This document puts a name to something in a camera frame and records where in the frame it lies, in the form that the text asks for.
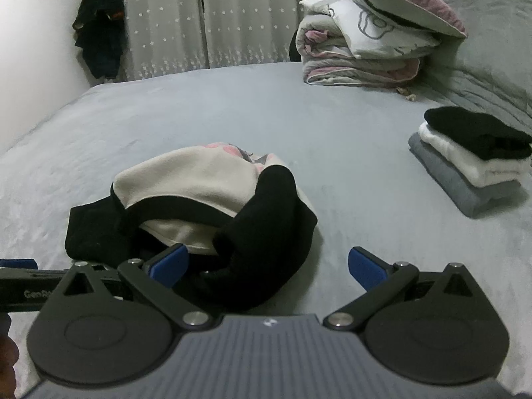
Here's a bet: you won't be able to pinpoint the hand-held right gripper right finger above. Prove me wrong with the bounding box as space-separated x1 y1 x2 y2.
323 246 483 331

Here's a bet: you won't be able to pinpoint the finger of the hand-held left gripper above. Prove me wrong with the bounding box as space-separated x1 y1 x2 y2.
0 259 69 279

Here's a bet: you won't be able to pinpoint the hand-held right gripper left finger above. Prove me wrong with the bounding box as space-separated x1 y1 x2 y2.
52 243 209 329

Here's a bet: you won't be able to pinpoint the cream and black printed sweatshirt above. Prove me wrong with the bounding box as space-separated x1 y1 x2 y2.
64 141 319 312

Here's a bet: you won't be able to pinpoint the black hanging clothes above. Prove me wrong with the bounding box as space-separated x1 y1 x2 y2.
72 0 129 79

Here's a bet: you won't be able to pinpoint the grey folded garment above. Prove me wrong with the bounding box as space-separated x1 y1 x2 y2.
408 132 522 218

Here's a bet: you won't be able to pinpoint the white folded garment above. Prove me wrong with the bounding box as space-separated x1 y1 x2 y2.
418 122 532 189

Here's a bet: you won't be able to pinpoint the grey bed sheet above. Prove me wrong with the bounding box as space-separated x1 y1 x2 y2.
0 60 532 399

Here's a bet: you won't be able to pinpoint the black folded garment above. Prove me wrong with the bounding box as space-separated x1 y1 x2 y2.
423 107 532 161

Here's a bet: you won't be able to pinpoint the pink and grey folded quilt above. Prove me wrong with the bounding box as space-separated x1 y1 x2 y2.
297 12 422 88

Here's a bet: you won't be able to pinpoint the black bundled cloth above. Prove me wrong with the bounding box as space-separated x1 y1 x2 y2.
290 28 306 62

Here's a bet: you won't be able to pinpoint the white flower print pillow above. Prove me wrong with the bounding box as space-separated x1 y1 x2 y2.
299 0 441 60

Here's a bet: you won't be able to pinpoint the grey quilted blanket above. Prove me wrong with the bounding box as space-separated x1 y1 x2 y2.
405 0 532 121

